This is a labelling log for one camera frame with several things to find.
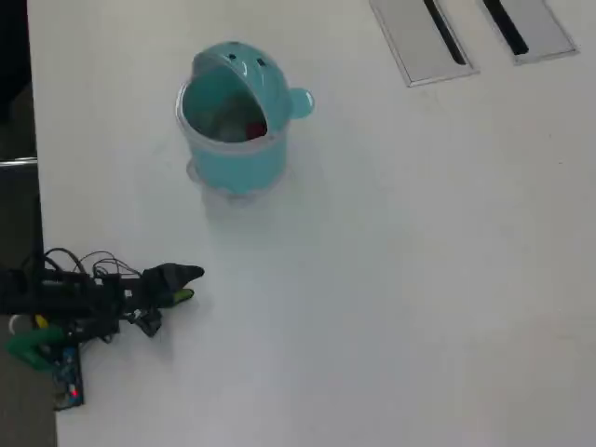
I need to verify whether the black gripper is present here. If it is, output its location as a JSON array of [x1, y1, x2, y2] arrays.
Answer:
[[122, 263, 206, 311]]

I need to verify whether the teal whale-shaped bin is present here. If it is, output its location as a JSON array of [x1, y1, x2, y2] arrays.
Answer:
[[175, 41, 317, 206]]

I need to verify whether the blue controller circuit board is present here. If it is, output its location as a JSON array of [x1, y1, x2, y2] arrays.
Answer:
[[44, 344, 88, 412]]

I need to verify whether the green table clamp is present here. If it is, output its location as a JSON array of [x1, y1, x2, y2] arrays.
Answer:
[[5, 325, 66, 373]]

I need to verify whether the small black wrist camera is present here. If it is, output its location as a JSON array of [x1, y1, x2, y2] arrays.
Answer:
[[133, 308, 164, 339]]

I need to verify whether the thin black wire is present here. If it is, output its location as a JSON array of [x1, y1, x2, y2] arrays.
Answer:
[[44, 247, 141, 280]]

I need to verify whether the silver cable grommet plate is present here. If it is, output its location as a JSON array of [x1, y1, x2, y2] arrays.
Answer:
[[479, 0, 581, 65], [370, 0, 481, 88]]

